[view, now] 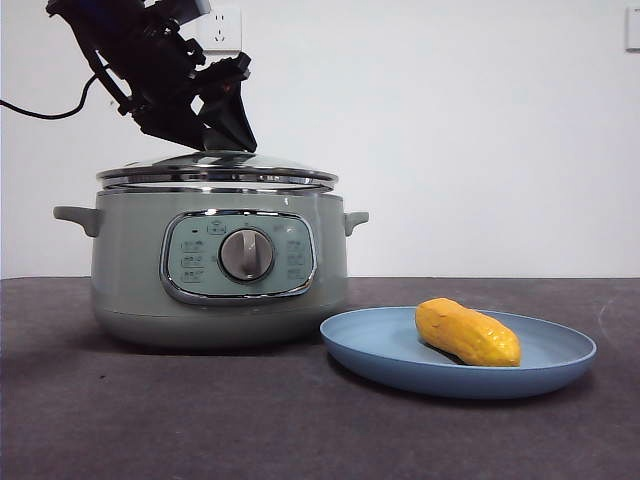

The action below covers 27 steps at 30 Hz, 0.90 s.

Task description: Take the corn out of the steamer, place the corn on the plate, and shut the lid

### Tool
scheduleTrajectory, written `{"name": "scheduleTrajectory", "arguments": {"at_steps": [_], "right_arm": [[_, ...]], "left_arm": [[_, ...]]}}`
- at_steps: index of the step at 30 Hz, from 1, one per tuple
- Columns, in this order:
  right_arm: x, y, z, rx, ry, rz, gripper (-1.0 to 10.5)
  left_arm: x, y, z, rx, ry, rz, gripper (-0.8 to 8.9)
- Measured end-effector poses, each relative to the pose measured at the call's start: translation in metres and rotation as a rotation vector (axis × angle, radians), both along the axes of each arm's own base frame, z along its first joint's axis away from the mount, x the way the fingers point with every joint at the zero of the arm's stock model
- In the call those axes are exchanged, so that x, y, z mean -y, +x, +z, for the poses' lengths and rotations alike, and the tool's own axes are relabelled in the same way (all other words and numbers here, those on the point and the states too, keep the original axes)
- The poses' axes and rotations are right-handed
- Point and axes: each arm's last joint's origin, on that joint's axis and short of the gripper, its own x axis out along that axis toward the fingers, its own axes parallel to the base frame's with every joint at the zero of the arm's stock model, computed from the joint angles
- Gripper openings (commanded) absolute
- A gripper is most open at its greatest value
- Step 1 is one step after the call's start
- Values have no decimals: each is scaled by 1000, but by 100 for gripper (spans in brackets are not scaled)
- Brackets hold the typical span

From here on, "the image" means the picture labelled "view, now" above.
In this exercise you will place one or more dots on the white wall switch plate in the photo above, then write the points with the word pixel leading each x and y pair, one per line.
pixel 634 30

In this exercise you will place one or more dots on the glass lid with round knob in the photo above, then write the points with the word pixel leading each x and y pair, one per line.
pixel 225 162

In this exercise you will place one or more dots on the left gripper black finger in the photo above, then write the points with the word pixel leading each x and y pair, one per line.
pixel 170 122
pixel 232 117

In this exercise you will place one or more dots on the white wall power socket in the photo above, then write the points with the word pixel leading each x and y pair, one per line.
pixel 226 30

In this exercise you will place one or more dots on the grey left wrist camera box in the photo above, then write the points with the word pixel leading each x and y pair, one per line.
pixel 190 10

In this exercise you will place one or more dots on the yellow corn cob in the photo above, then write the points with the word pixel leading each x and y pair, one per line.
pixel 465 335

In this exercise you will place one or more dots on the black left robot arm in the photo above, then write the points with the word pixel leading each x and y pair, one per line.
pixel 135 45

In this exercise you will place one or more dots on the blue round plate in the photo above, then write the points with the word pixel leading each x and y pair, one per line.
pixel 380 345

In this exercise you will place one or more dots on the pale green electric steamer pot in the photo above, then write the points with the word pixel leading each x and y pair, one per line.
pixel 130 280

